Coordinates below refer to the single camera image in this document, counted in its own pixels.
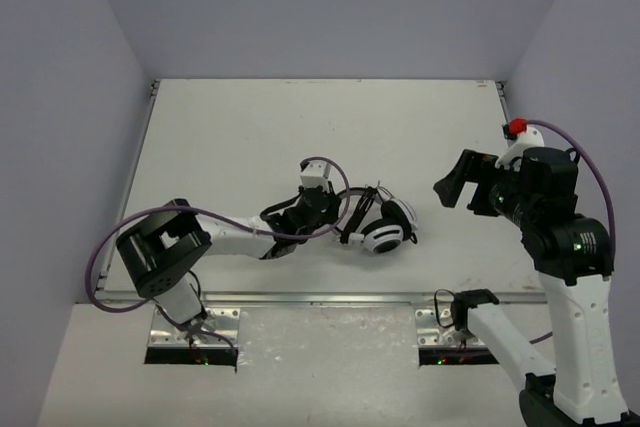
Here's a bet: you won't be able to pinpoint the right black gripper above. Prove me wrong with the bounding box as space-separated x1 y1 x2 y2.
434 149 536 228

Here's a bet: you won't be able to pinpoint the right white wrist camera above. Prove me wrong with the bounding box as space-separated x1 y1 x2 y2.
495 118 545 168

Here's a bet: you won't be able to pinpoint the purple cable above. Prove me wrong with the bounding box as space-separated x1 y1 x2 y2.
524 119 616 346
84 156 351 312

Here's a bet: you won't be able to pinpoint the white black headphones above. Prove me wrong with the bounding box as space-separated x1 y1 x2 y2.
333 185 419 254

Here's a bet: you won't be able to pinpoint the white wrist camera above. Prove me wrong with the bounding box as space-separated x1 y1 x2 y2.
495 118 545 168
300 160 331 192

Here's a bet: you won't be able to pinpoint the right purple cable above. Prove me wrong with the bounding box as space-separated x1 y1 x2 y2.
524 119 616 346

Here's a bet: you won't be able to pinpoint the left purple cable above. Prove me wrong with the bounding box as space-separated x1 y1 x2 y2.
84 156 351 312

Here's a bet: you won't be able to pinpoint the black headphone cable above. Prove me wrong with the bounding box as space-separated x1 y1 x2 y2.
339 181 420 247

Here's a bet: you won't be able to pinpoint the metal mounting bracket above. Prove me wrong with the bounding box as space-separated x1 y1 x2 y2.
147 307 240 349
414 306 485 350

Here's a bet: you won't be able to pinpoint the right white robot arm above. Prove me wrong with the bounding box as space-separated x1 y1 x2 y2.
434 147 639 426

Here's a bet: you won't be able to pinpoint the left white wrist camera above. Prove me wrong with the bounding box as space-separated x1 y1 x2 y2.
300 160 331 192

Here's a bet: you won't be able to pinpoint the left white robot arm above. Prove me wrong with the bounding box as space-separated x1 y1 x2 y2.
116 187 341 333

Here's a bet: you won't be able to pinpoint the right metal mounting bracket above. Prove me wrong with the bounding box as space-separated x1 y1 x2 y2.
414 306 485 350

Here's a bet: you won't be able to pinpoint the left metal mounting bracket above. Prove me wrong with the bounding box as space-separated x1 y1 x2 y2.
147 307 240 349

